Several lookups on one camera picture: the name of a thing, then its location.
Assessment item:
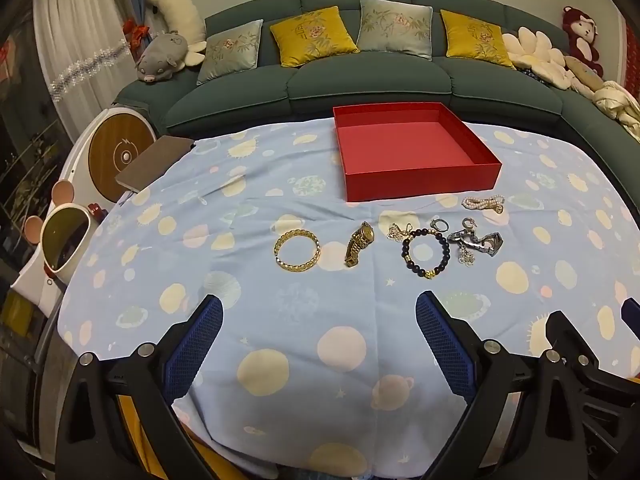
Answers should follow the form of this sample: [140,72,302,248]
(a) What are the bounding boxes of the brown plush pillow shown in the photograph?
[564,55,606,94]

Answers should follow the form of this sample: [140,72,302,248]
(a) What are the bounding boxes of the gold chain-link bracelet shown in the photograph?
[272,228,322,272]

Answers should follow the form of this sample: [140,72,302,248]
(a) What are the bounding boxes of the cream bundled blanket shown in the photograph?
[592,79,640,142]

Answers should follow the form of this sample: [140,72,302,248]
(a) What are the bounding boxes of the grey pig plush toy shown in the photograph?
[135,31,190,84]

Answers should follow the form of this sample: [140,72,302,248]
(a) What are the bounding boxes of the grey-green embroidered cushion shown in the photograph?
[356,0,434,61]
[196,19,264,86]

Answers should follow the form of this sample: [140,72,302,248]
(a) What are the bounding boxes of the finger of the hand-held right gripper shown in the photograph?
[620,297,640,332]
[545,311,640,386]

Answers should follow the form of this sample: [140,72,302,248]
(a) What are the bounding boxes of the red cardboard box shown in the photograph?
[332,101,503,204]

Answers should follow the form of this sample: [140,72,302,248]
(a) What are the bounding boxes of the brown notebook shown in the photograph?
[114,135,195,194]

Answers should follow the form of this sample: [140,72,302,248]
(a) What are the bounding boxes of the dark glass cabinet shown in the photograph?
[0,25,68,266]

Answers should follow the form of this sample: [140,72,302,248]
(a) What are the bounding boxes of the white sheer curtain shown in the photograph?
[32,0,140,137]

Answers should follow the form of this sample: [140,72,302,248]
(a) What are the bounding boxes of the red monkey plush toy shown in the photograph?
[560,6,605,79]

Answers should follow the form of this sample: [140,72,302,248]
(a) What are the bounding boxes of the dark green sofa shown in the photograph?
[114,0,640,161]

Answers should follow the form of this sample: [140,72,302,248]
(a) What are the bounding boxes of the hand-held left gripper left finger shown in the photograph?
[55,294,224,480]

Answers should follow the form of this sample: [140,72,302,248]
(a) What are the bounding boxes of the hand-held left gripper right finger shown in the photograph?
[415,290,588,480]

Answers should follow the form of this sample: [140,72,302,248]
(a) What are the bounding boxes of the yellow embroidered cushion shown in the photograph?
[440,9,516,70]
[270,6,360,69]

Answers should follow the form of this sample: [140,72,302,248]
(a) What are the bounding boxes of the silver wristwatch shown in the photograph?
[447,227,504,259]

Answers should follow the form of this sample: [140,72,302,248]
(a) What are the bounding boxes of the red bow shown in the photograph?
[123,18,151,51]

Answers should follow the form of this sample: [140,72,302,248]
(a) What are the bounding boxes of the blue planet-print tablecloth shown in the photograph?
[56,116,640,480]

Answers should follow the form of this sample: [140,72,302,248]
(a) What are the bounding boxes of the pearl bracelet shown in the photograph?
[461,195,506,215]

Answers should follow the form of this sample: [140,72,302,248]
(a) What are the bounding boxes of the dark bead bracelet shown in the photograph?
[401,228,452,281]

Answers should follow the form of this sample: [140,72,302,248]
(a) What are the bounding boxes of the cream flower-shaped cushion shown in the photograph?
[501,26,577,90]

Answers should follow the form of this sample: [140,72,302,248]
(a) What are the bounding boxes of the white cow plush toy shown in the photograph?
[145,0,208,58]

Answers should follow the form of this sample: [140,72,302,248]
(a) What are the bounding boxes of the white round wooden-disc appliance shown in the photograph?
[65,104,159,207]

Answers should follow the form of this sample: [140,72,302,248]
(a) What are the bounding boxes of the gold wristwatch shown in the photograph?
[343,221,375,268]

